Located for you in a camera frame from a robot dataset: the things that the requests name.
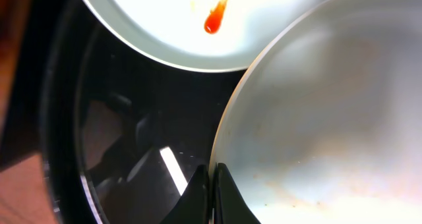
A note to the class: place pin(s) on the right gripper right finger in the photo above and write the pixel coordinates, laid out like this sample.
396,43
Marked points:
229,205

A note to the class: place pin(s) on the round black serving tray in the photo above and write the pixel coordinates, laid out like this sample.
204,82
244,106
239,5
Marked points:
87,119

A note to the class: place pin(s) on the light blue plate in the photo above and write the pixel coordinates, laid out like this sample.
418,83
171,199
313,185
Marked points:
325,125
198,35

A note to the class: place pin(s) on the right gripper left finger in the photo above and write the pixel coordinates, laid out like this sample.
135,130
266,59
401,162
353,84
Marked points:
192,207

